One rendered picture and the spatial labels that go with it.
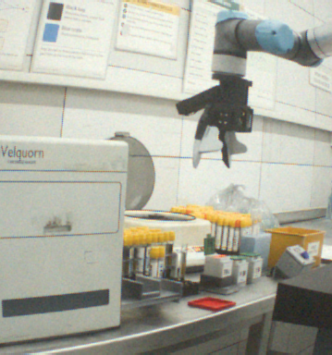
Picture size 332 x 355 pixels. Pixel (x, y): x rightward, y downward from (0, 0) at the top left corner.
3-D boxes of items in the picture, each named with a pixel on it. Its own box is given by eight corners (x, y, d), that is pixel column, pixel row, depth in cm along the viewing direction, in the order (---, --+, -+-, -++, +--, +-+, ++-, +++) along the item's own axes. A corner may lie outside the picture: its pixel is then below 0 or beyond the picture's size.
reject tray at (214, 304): (215, 312, 113) (216, 308, 113) (187, 305, 117) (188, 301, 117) (235, 305, 118) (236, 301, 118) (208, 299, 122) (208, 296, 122)
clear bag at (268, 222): (247, 238, 214) (252, 199, 213) (218, 232, 228) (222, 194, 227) (288, 236, 224) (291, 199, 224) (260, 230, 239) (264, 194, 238)
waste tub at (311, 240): (299, 273, 153) (304, 235, 153) (259, 266, 162) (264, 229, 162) (321, 265, 163) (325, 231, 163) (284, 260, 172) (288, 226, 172)
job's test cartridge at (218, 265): (220, 287, 129) (223, 259, 128) (202, 284, 132) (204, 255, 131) (229, 284, 132) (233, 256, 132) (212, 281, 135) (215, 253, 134)
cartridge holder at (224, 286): (226, 295, 127) (227, 279, 127) (190, 288, 132) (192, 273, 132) (239, 291, 131) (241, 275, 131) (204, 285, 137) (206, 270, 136)
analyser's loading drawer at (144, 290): (101, 318, 95) (101, 289, 95) (73, 308, 99) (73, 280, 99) (180, 302, 111) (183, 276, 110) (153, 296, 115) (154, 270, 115)
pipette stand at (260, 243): (255, 278, 146) (261, 238, 145) (230, 275, 150) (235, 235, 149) (271, 272, 154) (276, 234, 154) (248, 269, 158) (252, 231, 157)
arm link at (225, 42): (236, 7, 122) (208, 8, 129) (232, 54, 123) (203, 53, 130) (260, 16, 127) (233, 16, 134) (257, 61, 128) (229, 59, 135)
